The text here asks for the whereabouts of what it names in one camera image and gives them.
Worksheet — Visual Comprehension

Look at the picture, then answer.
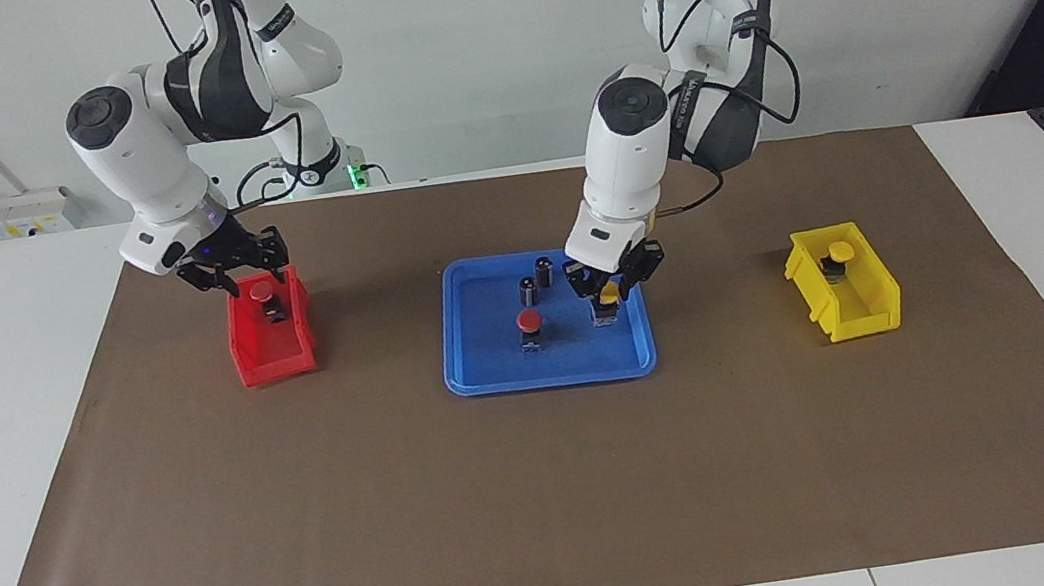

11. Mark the black base cable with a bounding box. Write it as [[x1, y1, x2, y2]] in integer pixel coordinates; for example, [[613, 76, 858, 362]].
[[231, 158, 291, 207]]

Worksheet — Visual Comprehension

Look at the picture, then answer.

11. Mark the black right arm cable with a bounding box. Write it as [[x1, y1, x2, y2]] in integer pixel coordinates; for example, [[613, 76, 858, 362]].
[[146, 0, 316, 225]]

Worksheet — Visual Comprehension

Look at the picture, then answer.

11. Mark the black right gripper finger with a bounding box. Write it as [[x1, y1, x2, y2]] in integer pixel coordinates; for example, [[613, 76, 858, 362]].
[[194, 265, 241, 304], [257, 225, 294, 288]]

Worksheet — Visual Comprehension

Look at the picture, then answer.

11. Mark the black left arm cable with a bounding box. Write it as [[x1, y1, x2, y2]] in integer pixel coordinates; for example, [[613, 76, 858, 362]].
[[653, 0, 815, 213]]

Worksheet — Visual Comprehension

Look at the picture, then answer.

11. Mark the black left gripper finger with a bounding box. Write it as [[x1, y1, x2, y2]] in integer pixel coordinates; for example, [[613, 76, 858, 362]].
[[613, 249, 670, 303], [566, 268, 600, 306]]

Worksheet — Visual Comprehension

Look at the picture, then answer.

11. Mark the white wall outlet box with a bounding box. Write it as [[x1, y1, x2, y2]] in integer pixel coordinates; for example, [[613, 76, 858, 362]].
[[0, 184, 78, 242]]

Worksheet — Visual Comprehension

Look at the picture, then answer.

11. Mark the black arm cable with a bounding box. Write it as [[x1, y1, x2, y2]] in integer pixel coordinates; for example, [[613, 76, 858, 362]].
[[146, 0, 316, 225], [653, 0, 815, 213]]

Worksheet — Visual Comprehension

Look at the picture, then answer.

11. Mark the blue plastic tray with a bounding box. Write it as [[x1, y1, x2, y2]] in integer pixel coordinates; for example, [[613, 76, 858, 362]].
[[429, 236, 661, 404]]

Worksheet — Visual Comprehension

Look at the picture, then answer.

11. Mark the yellow push button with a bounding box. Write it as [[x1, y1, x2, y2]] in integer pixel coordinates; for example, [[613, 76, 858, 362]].
[[816, 239, 859, 283], [588, 280, 626, 328]]

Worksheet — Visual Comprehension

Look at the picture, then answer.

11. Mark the brown paper mat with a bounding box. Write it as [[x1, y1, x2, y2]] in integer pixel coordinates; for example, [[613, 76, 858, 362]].
[[0, 101, 1044, 586]]

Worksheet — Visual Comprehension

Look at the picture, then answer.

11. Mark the red push button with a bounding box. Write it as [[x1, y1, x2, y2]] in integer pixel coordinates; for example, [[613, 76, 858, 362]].
[[515, 309, 548, 355], [247, 277, 290, 326]]

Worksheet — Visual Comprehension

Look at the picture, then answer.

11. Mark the yellow plastic bin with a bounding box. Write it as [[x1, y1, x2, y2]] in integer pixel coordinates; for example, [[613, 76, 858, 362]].
[[779, 217, 908, 349]]

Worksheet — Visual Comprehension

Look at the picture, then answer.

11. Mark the red plastic bin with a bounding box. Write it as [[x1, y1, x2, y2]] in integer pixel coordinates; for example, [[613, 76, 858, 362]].
[[220, 264, 323, 390]]

